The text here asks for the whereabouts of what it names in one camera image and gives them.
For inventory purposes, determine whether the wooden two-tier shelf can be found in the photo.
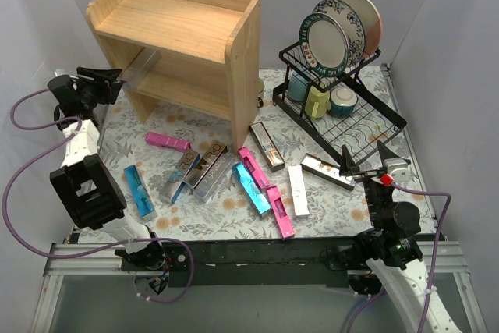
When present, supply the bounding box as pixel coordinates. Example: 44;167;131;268
86;0;260;148

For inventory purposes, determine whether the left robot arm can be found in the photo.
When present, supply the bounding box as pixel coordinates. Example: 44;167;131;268
48;67;166;271

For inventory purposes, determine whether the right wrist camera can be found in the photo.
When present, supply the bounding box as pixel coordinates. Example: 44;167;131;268
380;158;411;186

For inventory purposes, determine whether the yellow green mug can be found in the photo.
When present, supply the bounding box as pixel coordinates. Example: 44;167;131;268
305;87;331;121

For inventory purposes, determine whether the teal and white bowl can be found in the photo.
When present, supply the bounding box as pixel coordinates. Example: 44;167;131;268
330;87;358;116

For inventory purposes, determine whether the silver Protefix toothpaste box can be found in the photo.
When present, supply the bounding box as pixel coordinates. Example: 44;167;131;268
193;154;235;203

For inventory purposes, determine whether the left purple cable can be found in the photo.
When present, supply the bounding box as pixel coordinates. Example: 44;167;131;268
2;89;196;305

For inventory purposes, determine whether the light blue mug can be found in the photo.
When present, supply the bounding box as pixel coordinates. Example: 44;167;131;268
288;70;308;101

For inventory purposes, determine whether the dark striped toothpaste box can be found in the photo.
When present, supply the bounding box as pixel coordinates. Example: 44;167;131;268
249;122;285;172

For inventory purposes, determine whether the brown silver RO toothpaste box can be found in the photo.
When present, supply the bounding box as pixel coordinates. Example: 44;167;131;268
184;141;227;189

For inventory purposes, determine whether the white toothpaste box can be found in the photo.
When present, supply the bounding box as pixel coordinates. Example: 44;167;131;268
288;165;310;218

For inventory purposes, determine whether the pink toothpaste box front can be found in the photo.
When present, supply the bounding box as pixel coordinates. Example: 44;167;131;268
266;186;295;239

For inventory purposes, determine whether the magenta toothpaste box far left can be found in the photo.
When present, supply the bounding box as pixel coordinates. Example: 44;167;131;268
145;132;191;152

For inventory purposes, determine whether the green rimmed white plate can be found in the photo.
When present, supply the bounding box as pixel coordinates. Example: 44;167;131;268
299;12;349;77

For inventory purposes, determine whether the purple cable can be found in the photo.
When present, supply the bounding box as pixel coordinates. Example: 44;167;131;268
342;182;453;333
2;89;196;305

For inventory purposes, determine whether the blue floral patterned plate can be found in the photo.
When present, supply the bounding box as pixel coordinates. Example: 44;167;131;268
313;0;366;67

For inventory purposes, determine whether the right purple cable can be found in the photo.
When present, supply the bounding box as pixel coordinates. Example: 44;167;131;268
342;182;453;333

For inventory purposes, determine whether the yellow mug behind shelf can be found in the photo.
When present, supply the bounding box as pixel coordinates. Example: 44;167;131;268
257;79;265;108

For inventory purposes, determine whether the cyan toothpaste box left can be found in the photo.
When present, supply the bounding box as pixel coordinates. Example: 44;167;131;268
124;165;157;221

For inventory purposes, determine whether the cyan toothpaste box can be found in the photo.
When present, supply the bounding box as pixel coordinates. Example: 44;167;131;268
232;162;271;215
124;165;157;221

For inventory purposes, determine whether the black wire dish rack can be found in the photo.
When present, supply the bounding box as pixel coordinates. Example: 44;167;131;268
272;42;407;165

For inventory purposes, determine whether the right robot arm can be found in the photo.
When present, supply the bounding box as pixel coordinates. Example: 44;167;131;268
339;142;459;332

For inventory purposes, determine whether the silver blue RO toothpaste box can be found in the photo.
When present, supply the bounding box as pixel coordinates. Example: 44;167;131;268
159;149;200;204

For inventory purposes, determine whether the beige and pink plate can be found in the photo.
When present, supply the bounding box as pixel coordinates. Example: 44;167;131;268
342;0;383;58

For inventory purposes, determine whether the silver black RO toothpaste box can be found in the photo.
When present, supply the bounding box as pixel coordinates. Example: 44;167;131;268
300;154;356;191

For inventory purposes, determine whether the pink toothpaste box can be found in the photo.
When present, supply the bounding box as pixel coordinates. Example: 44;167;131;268
266;186;295;239
238;147;270;190

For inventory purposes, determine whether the pink toothpaste box centre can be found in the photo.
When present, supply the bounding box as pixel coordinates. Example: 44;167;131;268
238;147;270;190

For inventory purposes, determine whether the cyan toothpaste box centre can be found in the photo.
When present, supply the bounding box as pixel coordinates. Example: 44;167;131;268
232;162;271;215

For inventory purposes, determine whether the floral table mat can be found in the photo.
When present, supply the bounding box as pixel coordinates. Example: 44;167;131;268
101;66;436;241

